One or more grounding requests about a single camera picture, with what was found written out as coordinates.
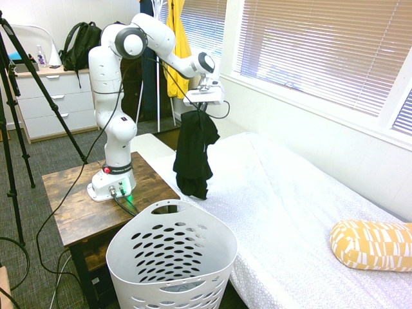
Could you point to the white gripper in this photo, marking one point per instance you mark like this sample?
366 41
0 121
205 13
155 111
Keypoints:
206 97

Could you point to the black garment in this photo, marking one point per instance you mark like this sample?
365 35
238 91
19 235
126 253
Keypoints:
193 154

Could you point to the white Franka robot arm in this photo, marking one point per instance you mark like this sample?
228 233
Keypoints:
109 128

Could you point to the white perforated laundry basket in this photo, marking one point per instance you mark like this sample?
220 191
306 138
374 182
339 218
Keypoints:
222 254

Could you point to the white coat rack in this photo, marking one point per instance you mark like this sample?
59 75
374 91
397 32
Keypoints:
159 106

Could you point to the navy hanging garment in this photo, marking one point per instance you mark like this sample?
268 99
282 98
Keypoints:
148 90

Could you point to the dark wooden cabinet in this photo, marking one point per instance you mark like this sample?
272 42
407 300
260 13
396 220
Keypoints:
132 96

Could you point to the yellow hanging jacket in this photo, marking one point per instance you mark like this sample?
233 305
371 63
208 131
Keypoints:
180 35

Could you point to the white window blinds behind jacket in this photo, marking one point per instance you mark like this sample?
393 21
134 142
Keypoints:
206 29

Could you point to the bed with white bedspread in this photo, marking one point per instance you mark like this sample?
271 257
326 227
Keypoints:
289 206

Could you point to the large white window blinds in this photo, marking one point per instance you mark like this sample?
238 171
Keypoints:
322 48

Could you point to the black backpack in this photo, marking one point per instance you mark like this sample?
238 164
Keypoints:
80 45

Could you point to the white drawer dresser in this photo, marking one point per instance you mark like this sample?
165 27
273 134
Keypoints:
58 106

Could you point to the white desk lamp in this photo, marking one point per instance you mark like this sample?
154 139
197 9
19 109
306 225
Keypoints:
54 58

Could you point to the rustic wooden side table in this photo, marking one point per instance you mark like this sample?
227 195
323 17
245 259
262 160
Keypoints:
80 212

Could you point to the clear plastic bottle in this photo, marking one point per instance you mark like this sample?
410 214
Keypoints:
42 59

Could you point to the grey box on dresser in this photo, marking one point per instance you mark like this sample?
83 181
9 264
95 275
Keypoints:
25 69

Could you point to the narrow white window blinds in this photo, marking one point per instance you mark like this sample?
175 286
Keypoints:
404 112

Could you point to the yellow white patterned pillow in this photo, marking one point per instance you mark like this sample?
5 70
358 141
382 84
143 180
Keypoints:
370 244

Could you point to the brown cardboard box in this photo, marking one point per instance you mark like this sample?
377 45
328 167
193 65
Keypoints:
4 286

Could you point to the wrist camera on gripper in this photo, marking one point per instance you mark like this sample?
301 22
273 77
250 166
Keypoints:
210 86

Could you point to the black camera tripod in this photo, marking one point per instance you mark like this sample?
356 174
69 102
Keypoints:
42 87

